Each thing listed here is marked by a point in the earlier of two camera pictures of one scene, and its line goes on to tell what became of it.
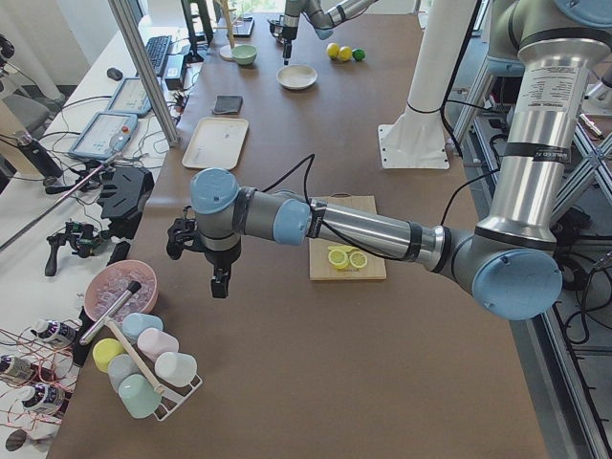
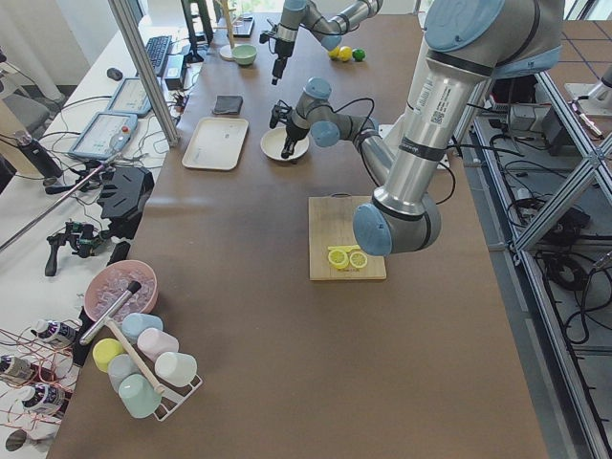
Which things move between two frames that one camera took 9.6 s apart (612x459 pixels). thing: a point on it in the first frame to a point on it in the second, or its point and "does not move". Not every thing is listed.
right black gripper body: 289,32 to 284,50
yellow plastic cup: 104,350 does not move
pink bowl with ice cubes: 110,281 does not move
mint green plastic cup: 139,396 does not move
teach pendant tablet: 107,135 does not move
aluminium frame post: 132,24 does not move
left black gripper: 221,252 to 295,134
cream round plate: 296,76 to 273,143
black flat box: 120,252 does not move
